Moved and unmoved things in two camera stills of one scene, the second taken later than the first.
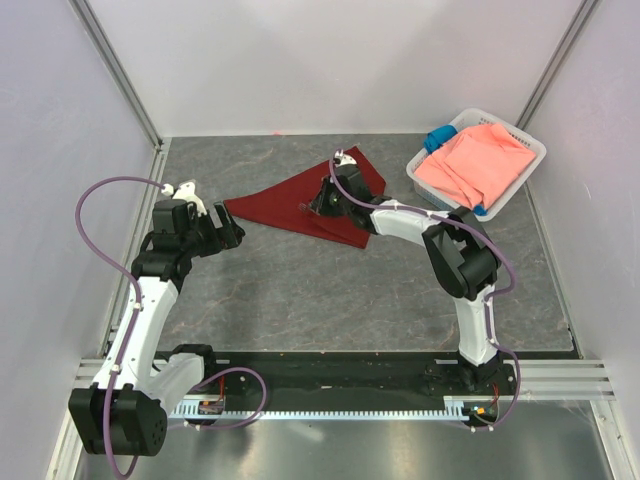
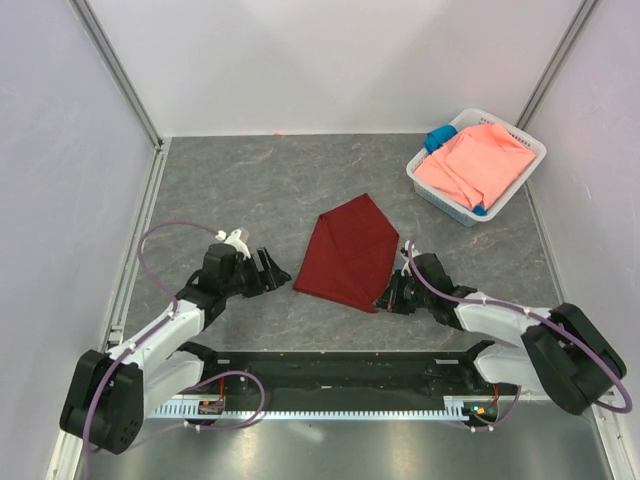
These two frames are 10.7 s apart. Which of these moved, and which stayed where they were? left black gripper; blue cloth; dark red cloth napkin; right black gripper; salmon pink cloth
Moved: dark red cloth napkin; right black gripper; left black gripper
Stayed: blue cloth; salmon pink cloth
